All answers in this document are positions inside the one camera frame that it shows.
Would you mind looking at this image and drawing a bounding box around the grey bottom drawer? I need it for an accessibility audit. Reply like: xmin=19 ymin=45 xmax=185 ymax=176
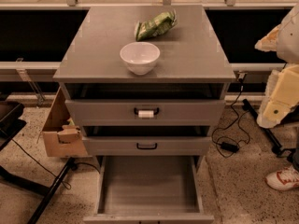
xmin=83 ymin=156 xmax=214 ymax=224

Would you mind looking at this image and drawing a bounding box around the grey drawer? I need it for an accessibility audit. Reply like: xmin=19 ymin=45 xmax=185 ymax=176
xmin=83 ymin=156 xmax=214 ymax=224
xmin=65 ymin=99 xmax=225 ymax=126
xmin=83 ymin=136 xmax=211 ymax=156

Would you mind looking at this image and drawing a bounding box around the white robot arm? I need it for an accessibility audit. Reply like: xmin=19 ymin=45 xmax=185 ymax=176
xmin=255 ymin=4 xmax=299 ymax=128

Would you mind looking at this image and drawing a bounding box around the grey drawer cabinet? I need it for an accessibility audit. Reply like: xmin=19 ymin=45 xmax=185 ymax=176
xmin=52 ymin=5 xmax=236 ymax=173

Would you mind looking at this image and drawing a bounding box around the grey middle drawer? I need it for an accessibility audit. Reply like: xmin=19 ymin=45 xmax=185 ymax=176
xmin=83 ymin=136 xmax=211 ymax=156

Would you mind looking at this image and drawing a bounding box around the grey top drawer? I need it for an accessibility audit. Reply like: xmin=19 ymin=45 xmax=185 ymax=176
xmin=65 ymin=99 xmax=225 ymax=126

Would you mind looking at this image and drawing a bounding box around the white ceramic bowl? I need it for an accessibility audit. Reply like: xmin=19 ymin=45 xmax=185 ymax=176
xmin=120 ymin=42 xmax=161 ymax=76

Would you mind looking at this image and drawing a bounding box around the green snack bag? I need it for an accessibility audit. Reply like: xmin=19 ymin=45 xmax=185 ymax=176
xmin=134 ymin=10 xmax=177 ymax=42

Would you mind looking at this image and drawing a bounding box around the brown cardboard box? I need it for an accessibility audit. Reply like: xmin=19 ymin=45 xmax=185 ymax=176
xmin=42 ymin=90 xmax=88 ymax=158

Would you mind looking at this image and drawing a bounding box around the black stand leg right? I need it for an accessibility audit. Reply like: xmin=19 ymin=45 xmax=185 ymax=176
xmin=242 ymin=99 xmax=296 ymax=161

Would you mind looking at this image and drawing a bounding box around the black stand base left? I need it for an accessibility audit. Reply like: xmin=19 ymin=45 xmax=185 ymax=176
xmin=0 ymin=101 xmax=76 ymax=224

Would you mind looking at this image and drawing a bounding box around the white red sneaker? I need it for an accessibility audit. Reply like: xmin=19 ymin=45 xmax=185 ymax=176
xmin=265 ymin=166 xmax=299 ymax=191

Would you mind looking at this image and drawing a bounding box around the white tape on handle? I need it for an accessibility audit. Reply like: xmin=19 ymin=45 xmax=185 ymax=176
xmin=138 ymin=110 xmax=154 ymax=119

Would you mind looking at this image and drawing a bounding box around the black floor cable left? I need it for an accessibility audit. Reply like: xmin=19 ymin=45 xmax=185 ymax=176
xmin=0 ymin=128 xmax=101 ymax=191

